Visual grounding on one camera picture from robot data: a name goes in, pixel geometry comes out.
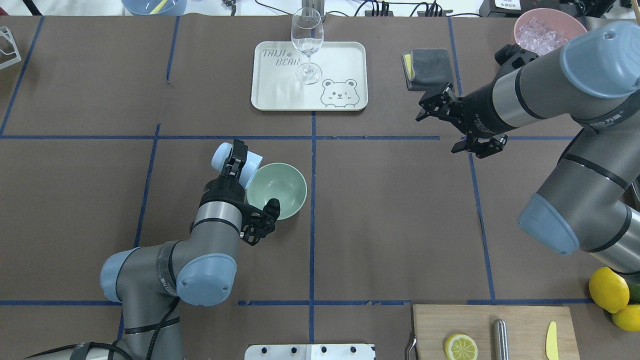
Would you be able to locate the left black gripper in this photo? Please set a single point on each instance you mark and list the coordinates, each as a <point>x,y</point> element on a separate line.
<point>223,190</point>

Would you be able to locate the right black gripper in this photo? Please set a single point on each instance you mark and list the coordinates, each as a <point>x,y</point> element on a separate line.
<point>477,114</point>

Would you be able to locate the light blue cup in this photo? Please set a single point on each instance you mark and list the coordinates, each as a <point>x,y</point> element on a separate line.
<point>235,159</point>

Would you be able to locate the green bowl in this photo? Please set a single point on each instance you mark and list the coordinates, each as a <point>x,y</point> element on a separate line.
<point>281,181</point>

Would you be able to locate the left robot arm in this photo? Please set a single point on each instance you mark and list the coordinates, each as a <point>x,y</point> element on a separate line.
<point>150,282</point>

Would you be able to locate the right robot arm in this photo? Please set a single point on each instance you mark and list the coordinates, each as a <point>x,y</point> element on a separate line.
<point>594,79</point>

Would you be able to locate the ice cubes pile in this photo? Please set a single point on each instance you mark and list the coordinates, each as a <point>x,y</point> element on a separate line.
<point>536,36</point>

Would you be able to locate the pink bowl with ice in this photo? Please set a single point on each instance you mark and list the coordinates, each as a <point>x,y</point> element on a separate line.
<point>556,19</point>

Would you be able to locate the blue bowl with fork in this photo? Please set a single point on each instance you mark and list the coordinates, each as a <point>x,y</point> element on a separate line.
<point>155,7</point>

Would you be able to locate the grey yellow folded cloth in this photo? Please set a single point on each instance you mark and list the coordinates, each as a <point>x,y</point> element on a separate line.
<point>427,67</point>

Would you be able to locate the clear wine glass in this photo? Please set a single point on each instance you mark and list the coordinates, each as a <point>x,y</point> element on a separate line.
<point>307,36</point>

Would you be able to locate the yellow lemon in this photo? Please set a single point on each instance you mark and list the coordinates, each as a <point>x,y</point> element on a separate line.
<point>628,318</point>
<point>609,290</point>

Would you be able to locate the lemon half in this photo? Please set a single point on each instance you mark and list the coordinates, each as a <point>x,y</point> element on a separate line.
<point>460,346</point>

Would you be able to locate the steel muddler rod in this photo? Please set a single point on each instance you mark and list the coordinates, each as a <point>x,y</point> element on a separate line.
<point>500,339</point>

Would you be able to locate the green avocado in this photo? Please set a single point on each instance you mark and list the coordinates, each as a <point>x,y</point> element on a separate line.
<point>634,291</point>

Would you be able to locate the yellow plastic knife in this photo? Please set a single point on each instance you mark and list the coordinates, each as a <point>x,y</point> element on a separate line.
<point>551,342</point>

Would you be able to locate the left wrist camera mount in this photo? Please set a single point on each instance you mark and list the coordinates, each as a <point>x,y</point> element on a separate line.
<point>258,223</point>

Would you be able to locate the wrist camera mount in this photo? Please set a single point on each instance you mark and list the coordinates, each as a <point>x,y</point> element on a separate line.
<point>258,223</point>
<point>512,57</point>

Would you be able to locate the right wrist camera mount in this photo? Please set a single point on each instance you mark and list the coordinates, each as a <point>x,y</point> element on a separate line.
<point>512,57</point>

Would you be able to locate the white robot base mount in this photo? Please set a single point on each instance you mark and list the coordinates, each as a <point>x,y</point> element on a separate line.
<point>331,351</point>

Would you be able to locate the white wire cup rack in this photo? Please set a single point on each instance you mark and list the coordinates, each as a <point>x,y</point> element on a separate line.
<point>9,52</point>

